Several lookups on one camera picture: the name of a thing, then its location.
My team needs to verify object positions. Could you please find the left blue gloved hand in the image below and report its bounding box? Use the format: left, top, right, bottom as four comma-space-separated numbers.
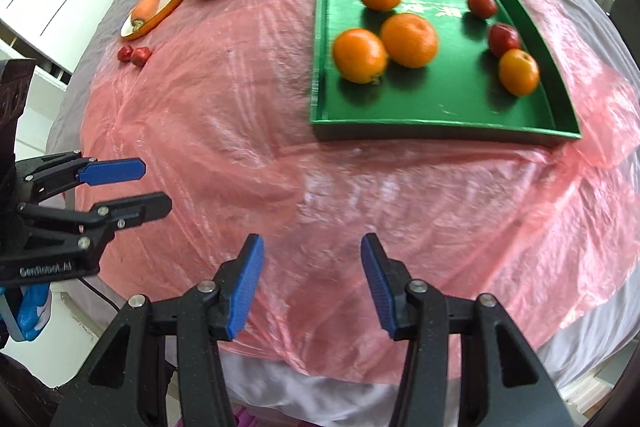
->
1, 283, 52, 347

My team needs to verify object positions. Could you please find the small red apple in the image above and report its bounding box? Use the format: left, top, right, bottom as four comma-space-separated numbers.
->
130, 46, 152, 68
117, 44, 134, 63

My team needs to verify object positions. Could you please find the pink plastic sheet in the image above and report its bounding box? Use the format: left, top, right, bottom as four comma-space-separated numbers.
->
77, 0, 639, 384

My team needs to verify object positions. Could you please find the orange carrot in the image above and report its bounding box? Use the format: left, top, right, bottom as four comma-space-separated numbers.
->
130, 0, 160, 30

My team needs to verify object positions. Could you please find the green rectangular tray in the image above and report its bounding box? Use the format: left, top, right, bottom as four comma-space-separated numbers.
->
309, 0, 582, 146

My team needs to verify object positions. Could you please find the orange rimmed plate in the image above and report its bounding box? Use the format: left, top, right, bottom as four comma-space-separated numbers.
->
119, 0, 183, 41

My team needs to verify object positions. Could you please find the black cable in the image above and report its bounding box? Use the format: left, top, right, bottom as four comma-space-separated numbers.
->
77, 275, 124, 313

